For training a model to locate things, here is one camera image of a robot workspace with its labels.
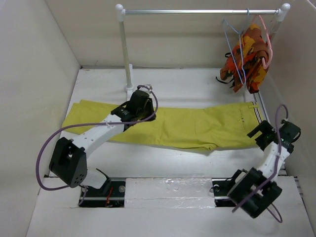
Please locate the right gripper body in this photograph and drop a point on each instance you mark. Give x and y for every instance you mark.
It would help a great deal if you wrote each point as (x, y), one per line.
(266, 129)

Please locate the white clothes rack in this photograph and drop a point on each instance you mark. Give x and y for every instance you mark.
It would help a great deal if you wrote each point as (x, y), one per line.
(121, 12)

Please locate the orange camouflage garment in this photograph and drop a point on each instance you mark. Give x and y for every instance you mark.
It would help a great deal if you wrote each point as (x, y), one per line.
(244, 64)

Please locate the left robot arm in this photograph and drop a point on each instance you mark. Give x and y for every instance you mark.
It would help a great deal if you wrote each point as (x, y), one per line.
(69, 159)

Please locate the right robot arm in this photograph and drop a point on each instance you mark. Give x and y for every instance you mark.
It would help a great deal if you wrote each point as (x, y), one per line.
(256, 189)

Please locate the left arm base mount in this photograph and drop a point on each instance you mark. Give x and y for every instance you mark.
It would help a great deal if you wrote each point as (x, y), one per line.
(113, 198)

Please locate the yellow-green trousers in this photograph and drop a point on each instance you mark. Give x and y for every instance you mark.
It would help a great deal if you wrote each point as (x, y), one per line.
(207, 129)

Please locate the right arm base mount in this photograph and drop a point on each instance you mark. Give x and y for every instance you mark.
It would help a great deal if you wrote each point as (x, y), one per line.
(220, 188)

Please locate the pink plastic hanger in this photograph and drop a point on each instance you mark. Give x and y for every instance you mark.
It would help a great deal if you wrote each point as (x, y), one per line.
(266, 42)

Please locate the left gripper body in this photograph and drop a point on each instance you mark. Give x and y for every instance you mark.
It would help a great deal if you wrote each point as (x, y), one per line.
(148, 108)

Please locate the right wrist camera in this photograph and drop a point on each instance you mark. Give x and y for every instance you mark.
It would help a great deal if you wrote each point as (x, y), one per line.
(284, 121)

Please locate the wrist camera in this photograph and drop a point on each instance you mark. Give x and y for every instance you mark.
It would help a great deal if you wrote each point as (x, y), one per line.
(147, 89)
(284, 121)

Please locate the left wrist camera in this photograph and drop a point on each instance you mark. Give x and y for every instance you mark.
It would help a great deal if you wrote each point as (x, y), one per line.
(147, 89)

